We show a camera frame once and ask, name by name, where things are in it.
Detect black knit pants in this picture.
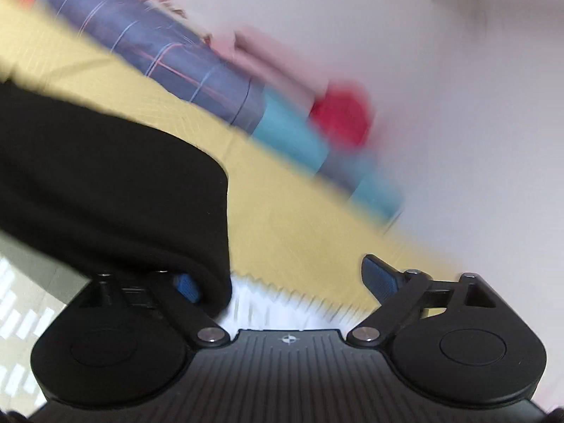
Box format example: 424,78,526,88
1,81,232,315

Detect patterned white bed sheet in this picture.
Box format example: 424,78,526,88
0,232,367,411

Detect yellow quilted blanket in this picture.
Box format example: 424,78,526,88
1,0,456,312

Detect folded red cloth stack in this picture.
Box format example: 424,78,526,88
309,81,374,150

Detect blue plaid folded duvet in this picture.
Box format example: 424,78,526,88
40,0,401,222

